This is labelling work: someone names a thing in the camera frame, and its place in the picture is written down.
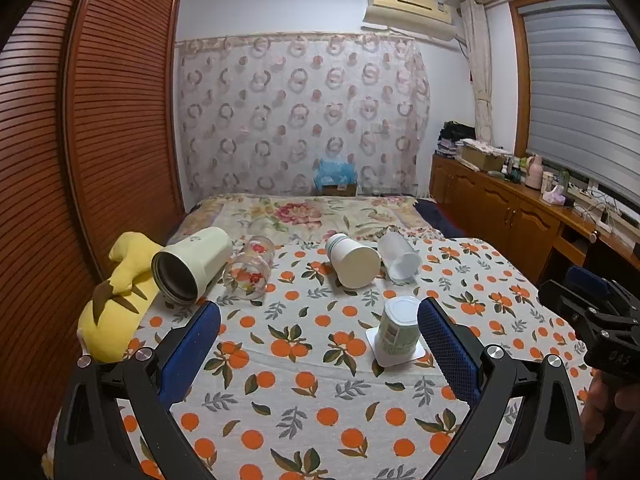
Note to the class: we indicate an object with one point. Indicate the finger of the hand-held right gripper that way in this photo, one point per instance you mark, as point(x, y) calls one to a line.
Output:
point(584, 276)
point(562, 296)

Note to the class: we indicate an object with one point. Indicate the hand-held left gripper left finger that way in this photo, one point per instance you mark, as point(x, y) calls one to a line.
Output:
point(192, 355)

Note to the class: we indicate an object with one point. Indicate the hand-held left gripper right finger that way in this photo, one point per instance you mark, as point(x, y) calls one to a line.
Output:
point(447, 355)

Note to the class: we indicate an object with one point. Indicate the green white yoghurt cup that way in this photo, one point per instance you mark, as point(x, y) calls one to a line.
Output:
point(397, 330)

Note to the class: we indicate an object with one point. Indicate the floral printed glass cup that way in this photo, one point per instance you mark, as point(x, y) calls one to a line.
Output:
point(248, 267)

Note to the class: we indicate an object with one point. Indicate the translucent plastic cup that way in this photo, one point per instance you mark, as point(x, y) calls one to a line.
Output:
point(398, 256)

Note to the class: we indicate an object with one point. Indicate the white paper cup green stripes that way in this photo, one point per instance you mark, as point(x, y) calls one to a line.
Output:
point(352, 260)

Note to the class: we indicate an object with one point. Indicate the person's right hand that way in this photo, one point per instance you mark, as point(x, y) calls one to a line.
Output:
point(598, 402)

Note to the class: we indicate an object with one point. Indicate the white power strip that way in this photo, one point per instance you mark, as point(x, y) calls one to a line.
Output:
point(607, 215)

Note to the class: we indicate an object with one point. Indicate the pink tissue pack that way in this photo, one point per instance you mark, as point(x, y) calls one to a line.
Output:
point(554, 196)

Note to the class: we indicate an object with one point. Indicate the cream insulated mug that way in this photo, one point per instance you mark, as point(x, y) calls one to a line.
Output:
point(192, 265)

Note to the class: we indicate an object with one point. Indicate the yellow plush toy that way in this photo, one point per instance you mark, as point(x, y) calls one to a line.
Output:
point(112, 310)

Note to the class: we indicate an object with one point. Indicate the wooden sideboard cabinet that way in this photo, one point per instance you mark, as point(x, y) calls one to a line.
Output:
point(500, 210)

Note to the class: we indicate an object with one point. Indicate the orange fruit printed blanket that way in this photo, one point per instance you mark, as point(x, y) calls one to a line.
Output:
point(310, 375)

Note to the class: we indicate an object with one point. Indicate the dark blue blanket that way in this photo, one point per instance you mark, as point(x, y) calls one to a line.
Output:
point(442, 217)

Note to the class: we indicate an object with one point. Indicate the long cardboard box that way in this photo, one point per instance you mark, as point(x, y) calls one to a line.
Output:
point(482, 157)

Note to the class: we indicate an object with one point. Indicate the floral bed sheet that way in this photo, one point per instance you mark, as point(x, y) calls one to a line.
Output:
point(300, 217)

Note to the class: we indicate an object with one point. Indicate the grey window blind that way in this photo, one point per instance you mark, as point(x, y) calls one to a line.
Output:
point(585, 90)

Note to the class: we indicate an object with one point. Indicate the stack of dark clothes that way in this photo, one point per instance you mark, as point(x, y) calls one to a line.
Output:
point(452, 137)

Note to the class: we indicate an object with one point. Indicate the small cardboard box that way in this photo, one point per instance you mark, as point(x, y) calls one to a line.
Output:
point(340, 190)

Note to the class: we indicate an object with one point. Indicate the blue plastic bag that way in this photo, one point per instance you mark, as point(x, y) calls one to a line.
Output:
point(334, 172)

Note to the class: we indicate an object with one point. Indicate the beige window curtain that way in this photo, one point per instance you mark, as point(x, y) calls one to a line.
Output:
point(480, 70)

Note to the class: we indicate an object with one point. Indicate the brown slatted wardrobe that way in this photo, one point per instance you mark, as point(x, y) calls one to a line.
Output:
point(65, 160)

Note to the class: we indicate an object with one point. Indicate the wall air conditioner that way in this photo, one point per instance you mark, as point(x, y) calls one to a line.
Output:
point(407, 10)

